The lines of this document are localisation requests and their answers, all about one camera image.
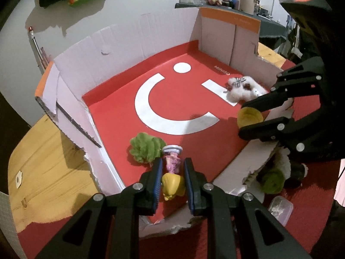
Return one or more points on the yellow plastic bottle cap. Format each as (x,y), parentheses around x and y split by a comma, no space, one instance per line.
(249,116)

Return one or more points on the red lined cardboard box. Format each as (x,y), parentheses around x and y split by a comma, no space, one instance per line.
(121,105)

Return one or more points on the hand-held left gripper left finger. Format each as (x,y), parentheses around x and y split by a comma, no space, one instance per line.
(157,184)

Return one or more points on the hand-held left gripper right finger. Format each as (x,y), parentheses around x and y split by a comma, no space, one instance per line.
(189,184)

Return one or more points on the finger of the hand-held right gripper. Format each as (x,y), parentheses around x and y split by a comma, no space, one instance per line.
(264,132)
(269,99)

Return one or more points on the green plush vegetable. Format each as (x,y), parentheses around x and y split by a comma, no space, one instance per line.
(145,147)
(272,180)

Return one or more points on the small white sticker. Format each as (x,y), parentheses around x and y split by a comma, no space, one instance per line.
(18,178)

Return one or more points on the yellow haired pink doll figure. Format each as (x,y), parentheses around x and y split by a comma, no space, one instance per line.
(172,167)

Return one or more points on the beige ceramic jug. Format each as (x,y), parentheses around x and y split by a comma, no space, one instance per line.
(248,0)

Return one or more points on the white pole with red tip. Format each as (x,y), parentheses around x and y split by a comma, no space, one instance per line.
(35,43)

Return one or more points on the clear plastic container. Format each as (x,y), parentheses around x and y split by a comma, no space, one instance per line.
(280,207)

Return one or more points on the pink cloth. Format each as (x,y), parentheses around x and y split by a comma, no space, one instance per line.
(342,178)

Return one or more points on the white cabinet door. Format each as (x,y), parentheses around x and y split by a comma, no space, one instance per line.
(279,8)

